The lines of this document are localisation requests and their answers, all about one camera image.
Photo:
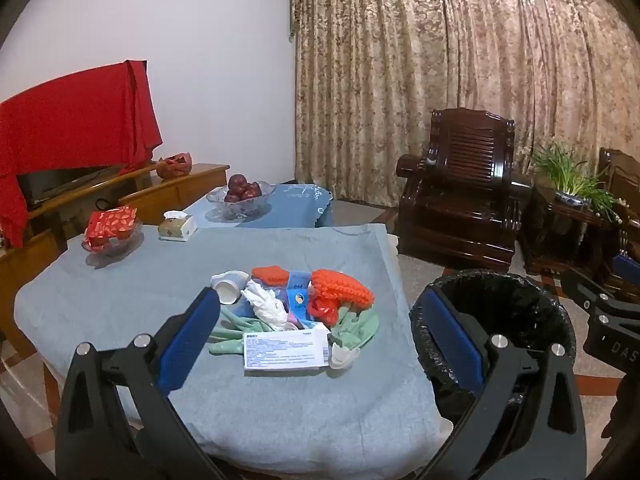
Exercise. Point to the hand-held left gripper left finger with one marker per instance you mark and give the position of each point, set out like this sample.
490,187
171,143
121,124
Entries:
190,340

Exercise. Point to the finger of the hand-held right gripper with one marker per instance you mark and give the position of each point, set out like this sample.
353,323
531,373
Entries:
582,290
627,266

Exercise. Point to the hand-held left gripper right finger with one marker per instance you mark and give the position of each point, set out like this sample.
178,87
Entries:
452,335

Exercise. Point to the green rubber glove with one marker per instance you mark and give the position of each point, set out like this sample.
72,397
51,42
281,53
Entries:
360,330
230,335

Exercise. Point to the black bagged trash bin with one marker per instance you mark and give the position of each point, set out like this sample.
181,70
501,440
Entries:
500,300

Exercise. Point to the blue plastic bag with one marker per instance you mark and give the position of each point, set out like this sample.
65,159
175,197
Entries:
245,310

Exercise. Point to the white paper cup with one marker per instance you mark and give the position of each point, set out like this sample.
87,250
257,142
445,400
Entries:
230,285

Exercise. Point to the white tissue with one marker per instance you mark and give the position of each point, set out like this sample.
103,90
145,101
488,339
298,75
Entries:
265,305

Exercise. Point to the white printed carton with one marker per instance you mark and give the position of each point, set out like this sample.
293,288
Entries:
285,352

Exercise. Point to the small orange foam net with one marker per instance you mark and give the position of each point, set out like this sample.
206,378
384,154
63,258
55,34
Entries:
270,275

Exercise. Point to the blue tube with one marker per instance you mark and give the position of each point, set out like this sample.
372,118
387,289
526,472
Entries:
299,295

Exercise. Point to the dark wooden side table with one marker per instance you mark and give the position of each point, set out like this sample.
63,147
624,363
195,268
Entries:
560,225

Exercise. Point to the dark wooden armchair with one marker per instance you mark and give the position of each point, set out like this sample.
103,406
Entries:
470,160
625,180

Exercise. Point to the potted green plant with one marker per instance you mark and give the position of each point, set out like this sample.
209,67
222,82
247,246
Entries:
570,180

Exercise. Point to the cream table cover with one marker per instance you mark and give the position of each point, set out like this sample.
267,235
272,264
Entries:
393,245

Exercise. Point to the tissue box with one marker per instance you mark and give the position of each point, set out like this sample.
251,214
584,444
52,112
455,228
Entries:
175,227

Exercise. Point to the glass dish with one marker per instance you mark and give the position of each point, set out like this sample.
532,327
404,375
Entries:
125,242

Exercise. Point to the grey blanket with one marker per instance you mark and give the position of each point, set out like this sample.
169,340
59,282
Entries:
300,400

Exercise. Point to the glass fruit bowl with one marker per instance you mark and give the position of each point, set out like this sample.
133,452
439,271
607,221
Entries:
240,211

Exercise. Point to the red snack packet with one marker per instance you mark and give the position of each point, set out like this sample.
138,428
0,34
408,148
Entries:
110,222

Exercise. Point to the dark red apple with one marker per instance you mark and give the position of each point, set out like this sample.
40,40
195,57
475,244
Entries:
232,196
251,189
237,182

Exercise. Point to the wooden television cabinet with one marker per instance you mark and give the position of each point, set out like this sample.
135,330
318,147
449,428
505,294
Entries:
190,185

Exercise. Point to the blue tablecloth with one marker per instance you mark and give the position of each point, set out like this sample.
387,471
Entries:
300,207

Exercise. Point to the red plastic bag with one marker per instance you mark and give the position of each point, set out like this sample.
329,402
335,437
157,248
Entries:
175,166

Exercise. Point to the red cloth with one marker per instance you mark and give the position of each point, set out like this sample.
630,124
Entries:
75,120

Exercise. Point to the patterned beige curtain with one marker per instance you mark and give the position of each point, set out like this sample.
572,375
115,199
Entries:
425,60

